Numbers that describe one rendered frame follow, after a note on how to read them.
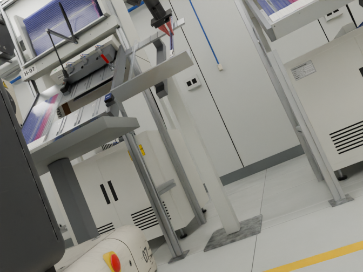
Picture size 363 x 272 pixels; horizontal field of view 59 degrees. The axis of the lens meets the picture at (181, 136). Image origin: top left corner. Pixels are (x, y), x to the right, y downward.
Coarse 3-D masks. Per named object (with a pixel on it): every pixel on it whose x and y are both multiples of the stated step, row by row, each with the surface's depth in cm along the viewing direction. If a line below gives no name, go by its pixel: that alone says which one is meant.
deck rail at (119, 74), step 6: (120, 48) 194; (120, 54) 189; (120, 60) 185; (120, 66) 181; (114, 72) 173; (120, 72) 177; (114, 78) 168; (120, 78) 173; (114, 84) 162; (120, 84) 170; (108, 108) 147; (114, 108) 150; (108, 114) 146; (114, 114) 147
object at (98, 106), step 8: (104, 96) 161; (88, 104) 165; (96, 104) 159; (104, 104) 155; (72, 112) 168; (80, 112) 163; (88, 112) 158; (96, 112) 152; (64, 120) 166; (72, 120) 161; (80, 120) 156; (56, 128) 164; (64, 128) 159; (48, 136) 163
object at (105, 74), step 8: (96, 72) 190; (104, 72) 184; (112, 72) 178; (80, 80) 195; (88, 80) 187; (96, 80) 182; (104, 80) 177; (56, 88) 208; (72, 88) 193; (80, 88) 186; (88, 88) 180; (96, 88) 185; (40, 96) 213; (48, 96) 205; (64, 96) 190; (72, 96) 184; (80, 96) 189
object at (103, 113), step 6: (96, 114) 147; (102, 114) 146; (90, 120) 147; (78, 126) 149; (66, 132) 151; (54, 138) 153; (42, 144) 154; (48, 144) 155; (30, 150) 156; (36, 150) 157
